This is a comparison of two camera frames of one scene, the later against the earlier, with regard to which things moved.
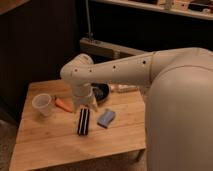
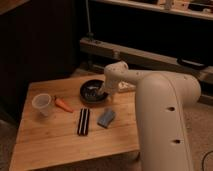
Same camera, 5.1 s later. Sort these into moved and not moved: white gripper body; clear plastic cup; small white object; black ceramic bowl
Moved: white gripper body
Not moved: black ceramic bowl; clear plastic cup; small white object
